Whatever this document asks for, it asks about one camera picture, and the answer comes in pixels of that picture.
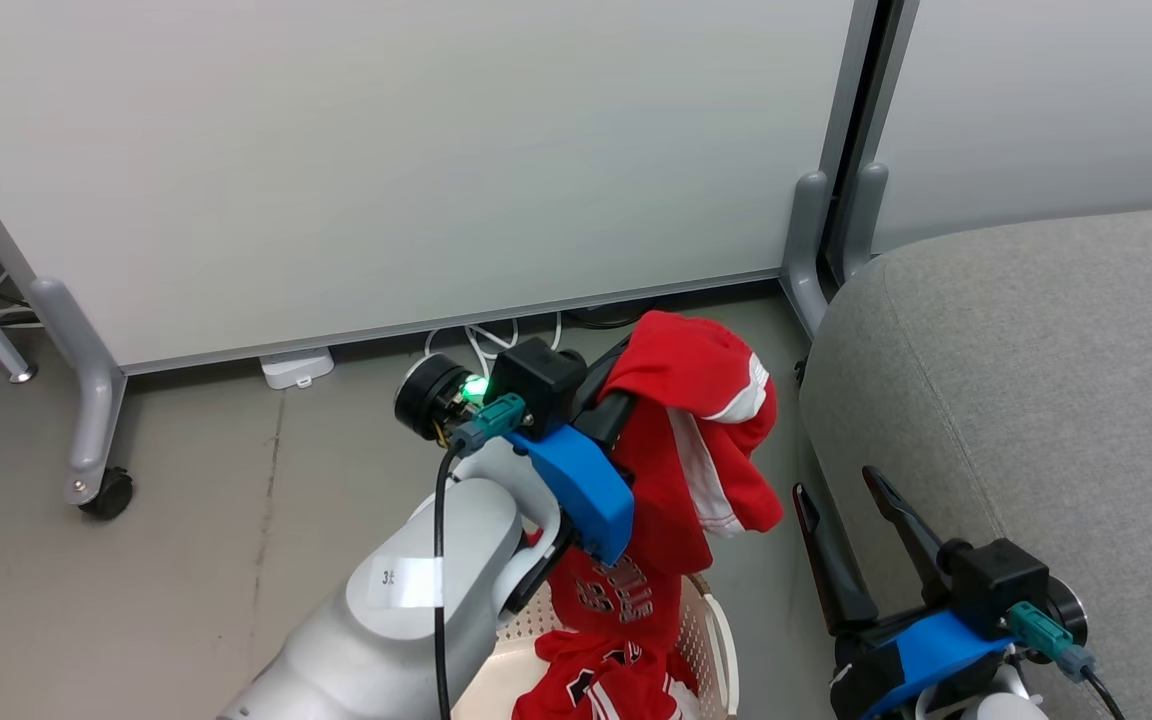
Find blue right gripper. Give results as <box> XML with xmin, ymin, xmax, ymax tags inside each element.
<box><xmin>793</xmin><ymin>465</ymin><xmax>1017</xmax><ymax>720</ymax></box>

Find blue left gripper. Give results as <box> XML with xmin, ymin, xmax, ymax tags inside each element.
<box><xmin>506</xmin><ymin>335</ymin><xmax>638</xmax><ymax>567</ymax></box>

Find red shorts with white lettering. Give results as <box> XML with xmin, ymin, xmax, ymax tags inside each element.
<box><xmin>548</xmin><ymin>310</ymin><xmax>785</xmax><ymax>641</ymax></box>

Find red jersey with white trim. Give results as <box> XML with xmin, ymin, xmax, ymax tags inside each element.
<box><xmin>511</xmin><ymin>628</ymin><xmax>702</xmax><ymax>720</ymax></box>

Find white plastic laundry basket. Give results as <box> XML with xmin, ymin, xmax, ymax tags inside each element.
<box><xmin>451</xmin><ymin>570</ymin><xmax>740</xmax><ymax>720</ymax></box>

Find grey fabric sofa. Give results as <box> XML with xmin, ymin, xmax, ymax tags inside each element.
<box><xmin>798</xmin><ymin>203</ymin><xmax>1152</xmax><ymax>720</ymax></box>

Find short grey partition foot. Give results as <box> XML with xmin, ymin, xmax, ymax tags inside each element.
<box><xmin>841</xmin><ymin>162</ymin><xmax>889</xmax><ymax>286</ymax></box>
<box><xmin>781</xmin><ymin>172</ymin><xmax>831</xmax><ymax>337</ymax></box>

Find white paper tag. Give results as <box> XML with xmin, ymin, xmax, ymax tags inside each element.
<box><xmin>366</xmin><ymin>557</ymin><xmax>445</xmax><ymax>609</ymax></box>

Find white power adapter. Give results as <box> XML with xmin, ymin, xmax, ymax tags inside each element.
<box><xmin>259</xmin><ymin>347</ymin><xmax>335</xmax><ymax>390</ymax></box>

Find wide white partition panel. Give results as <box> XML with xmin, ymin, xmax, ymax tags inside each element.
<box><xmin>0</xmin><ymin>0</ymin><xmax>882</xmax><ymax>377</ymax></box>

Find narrow white partition panel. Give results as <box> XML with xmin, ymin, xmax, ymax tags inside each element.
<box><xmin>871</xmin><ymin>0</ymin><xmax>1152</xmax><ymax>256</ymax></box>

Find black caster wheel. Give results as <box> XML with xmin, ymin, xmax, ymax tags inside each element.
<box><xmin>79</xmin><ymin>467</ymin><xmax>135</xmax><ymax>521</ymax></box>

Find long grey partition leg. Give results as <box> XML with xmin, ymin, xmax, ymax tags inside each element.
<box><xmin>29</xmin><ymin>278</ymin><xmax>129</xmax><ymax>506</ymax></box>

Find white looped floor cable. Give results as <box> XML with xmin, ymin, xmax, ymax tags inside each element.
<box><xmin>424</xmin><ymin>312</ymin><xmax>563</xmax><ymax>383</ymax></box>

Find black cable with teal plug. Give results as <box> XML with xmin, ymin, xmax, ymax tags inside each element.
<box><xmin>433</xmin><ymin>393</ymin><xmax>527</xmax><ymax>720</ymax></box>
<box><xmin>1006</xmin><ymin>600</ymin><xmax>1127</xmax><ymax>720</ymax></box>

